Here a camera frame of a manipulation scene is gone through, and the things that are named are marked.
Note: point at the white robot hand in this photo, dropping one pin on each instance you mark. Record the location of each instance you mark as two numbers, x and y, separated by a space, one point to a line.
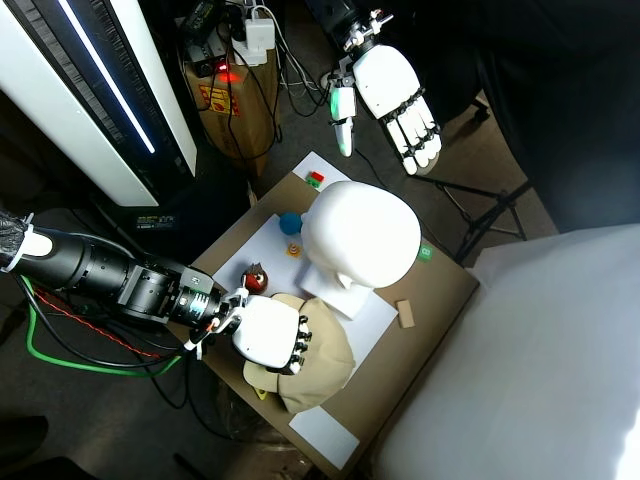
262 330
385 80

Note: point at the beige baseball cap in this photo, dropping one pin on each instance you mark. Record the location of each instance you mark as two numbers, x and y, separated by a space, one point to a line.
320 360

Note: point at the white mannequin head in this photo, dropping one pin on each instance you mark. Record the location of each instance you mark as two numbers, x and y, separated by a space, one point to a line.
365 230

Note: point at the red bird toy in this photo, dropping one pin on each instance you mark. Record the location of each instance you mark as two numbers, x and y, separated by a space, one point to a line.
255 279

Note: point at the yellow triangle block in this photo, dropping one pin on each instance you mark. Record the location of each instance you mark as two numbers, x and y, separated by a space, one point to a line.
261 394

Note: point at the large white paper sheet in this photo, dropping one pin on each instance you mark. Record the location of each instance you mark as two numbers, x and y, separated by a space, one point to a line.
240 260

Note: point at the small orange cone toy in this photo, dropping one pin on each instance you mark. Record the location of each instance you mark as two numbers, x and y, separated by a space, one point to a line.
294 250

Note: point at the small white paper sheet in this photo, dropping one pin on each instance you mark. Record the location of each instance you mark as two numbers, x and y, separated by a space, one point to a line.
325 437
320 161

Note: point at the blue ball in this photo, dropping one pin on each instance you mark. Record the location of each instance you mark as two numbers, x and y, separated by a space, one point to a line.
290 223

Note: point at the red and green block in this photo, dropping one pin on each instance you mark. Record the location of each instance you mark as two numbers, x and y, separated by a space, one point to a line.
315 179

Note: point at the white power adapter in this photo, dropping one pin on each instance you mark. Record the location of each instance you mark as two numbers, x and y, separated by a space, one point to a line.
260 34

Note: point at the white power strip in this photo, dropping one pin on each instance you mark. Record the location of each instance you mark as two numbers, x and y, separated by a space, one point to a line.
250 52

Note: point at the wooden block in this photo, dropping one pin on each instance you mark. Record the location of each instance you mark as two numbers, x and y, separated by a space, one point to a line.
405 314

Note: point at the black unit with label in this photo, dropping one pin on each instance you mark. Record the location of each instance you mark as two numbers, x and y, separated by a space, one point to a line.
165 222

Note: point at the brown cardboard box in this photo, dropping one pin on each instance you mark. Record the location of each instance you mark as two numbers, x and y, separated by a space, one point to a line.
240 110

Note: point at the black tripod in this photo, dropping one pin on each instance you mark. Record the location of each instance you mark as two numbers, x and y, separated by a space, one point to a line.
480 210

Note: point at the black cloth drape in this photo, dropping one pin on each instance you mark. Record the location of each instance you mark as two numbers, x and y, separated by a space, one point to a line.
550 100

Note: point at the black device with red light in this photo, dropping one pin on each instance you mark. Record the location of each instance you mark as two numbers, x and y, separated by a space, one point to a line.
210 67

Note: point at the green number cube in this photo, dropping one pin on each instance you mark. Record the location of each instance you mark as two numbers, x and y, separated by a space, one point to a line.
426 252

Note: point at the black electronic device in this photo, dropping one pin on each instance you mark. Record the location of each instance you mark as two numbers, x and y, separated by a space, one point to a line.
202 15

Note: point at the white backdrop cloth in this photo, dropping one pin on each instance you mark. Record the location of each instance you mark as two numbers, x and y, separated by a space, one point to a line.
525 360

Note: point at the white tower with light strip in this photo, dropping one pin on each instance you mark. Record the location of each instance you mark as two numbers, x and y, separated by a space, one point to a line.
55 100

